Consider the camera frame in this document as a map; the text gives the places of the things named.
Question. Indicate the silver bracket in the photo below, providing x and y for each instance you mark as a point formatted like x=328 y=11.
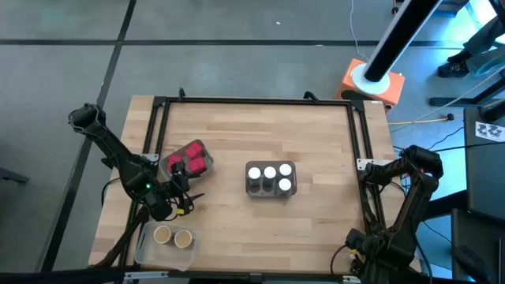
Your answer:
x=146 y=275
x=351 y=279

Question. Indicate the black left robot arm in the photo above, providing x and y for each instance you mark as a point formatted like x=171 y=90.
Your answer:
x=118 y=154

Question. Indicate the clear plastic bin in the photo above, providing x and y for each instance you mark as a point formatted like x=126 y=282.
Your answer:
x=165 y=258

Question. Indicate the black floor stand foot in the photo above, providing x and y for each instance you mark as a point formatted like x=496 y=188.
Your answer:
x=12 y=176

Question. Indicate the silver mounting plate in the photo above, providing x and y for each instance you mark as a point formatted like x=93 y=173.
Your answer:
x=149 y=157
x=361 y=163

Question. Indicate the black metal table frame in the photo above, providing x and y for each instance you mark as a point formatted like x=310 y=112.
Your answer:
x=256 y=101

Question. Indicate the tan-lid spice jar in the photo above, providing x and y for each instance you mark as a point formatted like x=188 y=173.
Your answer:
x=183 y=238
x=162 y=234

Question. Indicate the orange box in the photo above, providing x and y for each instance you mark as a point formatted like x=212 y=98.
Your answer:
x=394 y=88

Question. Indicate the black cabinet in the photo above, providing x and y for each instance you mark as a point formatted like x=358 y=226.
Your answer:
x=481 y=232

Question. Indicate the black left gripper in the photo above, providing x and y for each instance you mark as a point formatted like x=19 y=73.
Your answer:
x=181 y=193

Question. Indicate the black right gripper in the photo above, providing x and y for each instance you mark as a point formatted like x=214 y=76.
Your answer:
x=371 y=246

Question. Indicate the black desk leg bar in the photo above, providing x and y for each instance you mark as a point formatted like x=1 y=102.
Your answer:
x=446 y=206
x=453 y=101

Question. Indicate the printed marker paper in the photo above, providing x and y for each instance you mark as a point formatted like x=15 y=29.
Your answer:
x=489 y=132

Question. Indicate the dark translucent plastic bin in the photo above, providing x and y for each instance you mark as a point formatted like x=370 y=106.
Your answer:
x=270 y=194

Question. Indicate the black computer mouse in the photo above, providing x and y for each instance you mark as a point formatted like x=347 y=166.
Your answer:
x=469 y=260

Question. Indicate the black clamp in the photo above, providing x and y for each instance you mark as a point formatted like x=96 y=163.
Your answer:
x=311 y=96
x=181 y=94

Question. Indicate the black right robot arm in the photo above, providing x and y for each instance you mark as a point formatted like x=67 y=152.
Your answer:
x=418 y=185

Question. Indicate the black desk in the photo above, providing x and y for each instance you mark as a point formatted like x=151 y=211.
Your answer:
x=485 y=177

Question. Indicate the white round disc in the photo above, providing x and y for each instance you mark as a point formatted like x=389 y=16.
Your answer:
x=361 y=81

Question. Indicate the person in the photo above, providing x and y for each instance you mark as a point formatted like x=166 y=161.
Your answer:
x=479 y=43

